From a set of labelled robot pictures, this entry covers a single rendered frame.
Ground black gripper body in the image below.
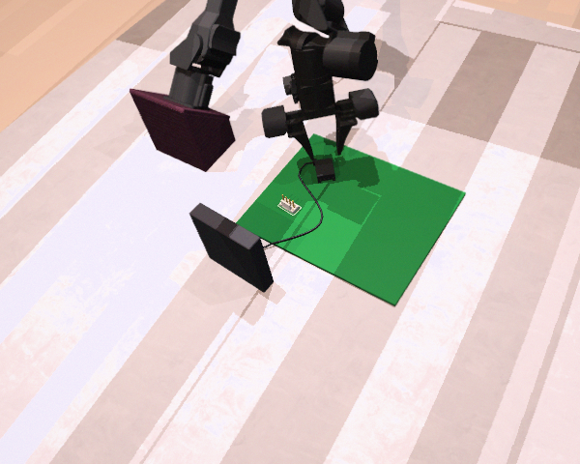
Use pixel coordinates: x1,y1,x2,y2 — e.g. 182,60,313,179
261,73,379,138

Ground green circuit board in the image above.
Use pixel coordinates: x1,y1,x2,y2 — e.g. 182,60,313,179
236,133,466,306

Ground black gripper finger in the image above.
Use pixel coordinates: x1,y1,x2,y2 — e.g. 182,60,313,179
335,115,358,155
287,121,314,160

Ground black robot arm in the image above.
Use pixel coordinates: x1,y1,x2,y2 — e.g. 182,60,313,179
163,0,378,110

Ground black cable with plug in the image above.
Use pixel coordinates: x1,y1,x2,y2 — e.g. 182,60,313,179
263,158,335,248

